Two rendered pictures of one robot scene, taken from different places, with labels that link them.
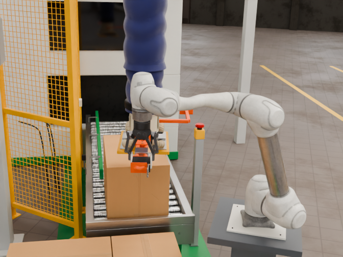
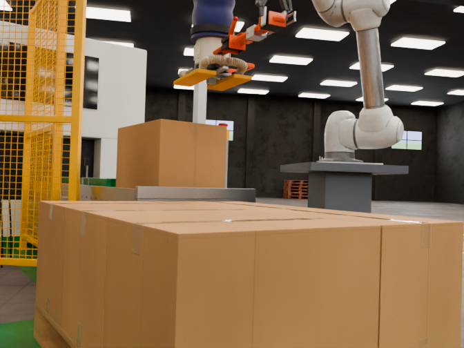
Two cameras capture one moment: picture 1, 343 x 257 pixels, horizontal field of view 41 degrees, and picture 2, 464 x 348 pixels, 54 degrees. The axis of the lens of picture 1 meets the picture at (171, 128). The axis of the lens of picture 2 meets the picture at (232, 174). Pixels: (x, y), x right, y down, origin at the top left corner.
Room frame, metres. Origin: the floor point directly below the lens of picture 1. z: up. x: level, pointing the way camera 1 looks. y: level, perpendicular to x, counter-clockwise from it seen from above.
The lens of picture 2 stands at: (0.34, 0.98, 0.64)
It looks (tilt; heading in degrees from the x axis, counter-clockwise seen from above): 1 degrees up; 336
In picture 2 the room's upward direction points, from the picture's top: 2 degrees clockwise
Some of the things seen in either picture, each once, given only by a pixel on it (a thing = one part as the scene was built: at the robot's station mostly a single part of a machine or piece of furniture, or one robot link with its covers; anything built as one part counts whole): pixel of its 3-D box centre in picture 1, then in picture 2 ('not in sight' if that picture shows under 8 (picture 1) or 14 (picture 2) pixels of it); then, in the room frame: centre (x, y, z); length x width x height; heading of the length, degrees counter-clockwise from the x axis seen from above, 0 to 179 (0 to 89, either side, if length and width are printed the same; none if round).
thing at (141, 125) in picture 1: (141, 129); not in sight; (1.92, 0.13, 1.44); 0.08 x 0.07 x 0.09; 91
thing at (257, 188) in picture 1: (260, 194); (341, 132); (2.33, -0.52, 0.93); 0.18 x 0.16 x 0.22; 31
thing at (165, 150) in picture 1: (160, 139); (228, 79); (2.52, 0.06, 1.17); 0.34 x 0.10 x 0.05; 2
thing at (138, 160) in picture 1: (139, 164); (272, 21); (1.91, 0.14, 1.27); 0.08 x 0.07 x 0.05; 2
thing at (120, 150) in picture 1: (127, 139); (193, 75); (2.51, 0.25, 1.17); 0.34 x 0.10 x 0.05; 2
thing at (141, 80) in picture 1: (143, 90); not in sight; (1.91, 0.12, 1.62); 0.13 x 0.11 x 0.16; 31
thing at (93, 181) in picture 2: (94, 138); (67, 182); (4.03, 0.72, 0.60); 1.60 x 0.11 x 0.09; 11
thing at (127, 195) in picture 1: (133, 175); (168, 161); (2.92, 0.25, 0.75); 0.60 x 0.40 x 0.40; 11
